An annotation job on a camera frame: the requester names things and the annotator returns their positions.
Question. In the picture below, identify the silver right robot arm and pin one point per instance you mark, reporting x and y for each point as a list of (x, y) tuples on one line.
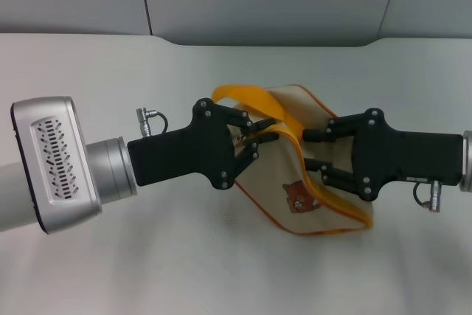
[(467, 162)]

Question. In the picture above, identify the beige orange-trimmed food bag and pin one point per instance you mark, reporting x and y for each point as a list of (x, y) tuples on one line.
[(280, 197)]

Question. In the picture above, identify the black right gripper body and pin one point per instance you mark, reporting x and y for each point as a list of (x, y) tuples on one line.
[(405, 158)]

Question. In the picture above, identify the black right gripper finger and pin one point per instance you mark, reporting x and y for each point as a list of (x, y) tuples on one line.
[(317, 133), (315, 163)]

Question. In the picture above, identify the silver vented wrist camera box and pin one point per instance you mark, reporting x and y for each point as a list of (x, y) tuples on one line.
[(55, 160)]

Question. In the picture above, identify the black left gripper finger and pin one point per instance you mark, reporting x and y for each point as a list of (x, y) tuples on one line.
[(267, 139), (258, 125)]

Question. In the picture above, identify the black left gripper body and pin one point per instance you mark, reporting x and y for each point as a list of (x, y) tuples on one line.
[(177, 156)]

